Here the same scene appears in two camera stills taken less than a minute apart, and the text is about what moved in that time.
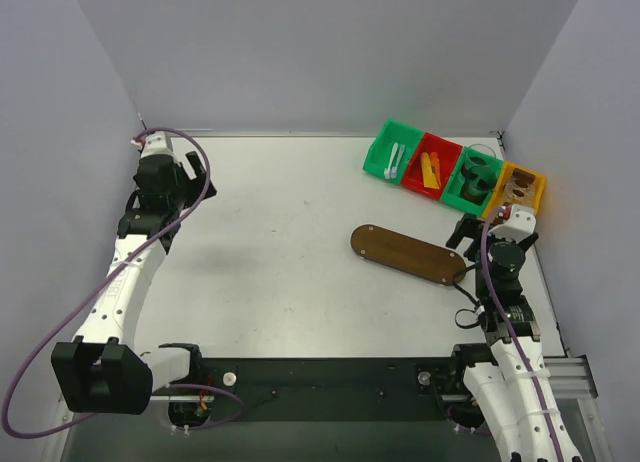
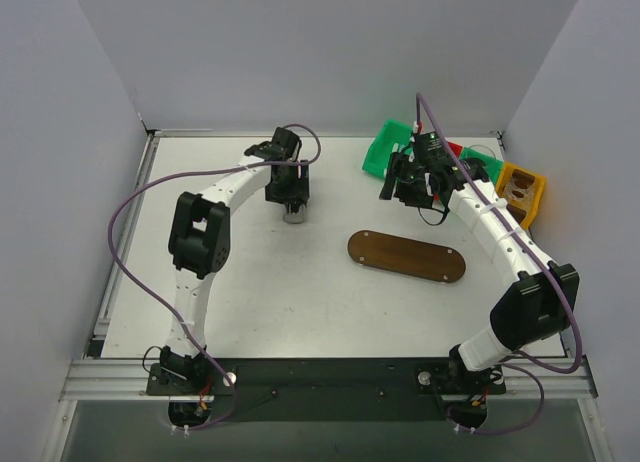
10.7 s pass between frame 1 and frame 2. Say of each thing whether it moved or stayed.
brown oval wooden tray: stayed
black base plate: stayed
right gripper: moved
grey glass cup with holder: moved
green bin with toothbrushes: stayed
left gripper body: moved
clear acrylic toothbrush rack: stayed
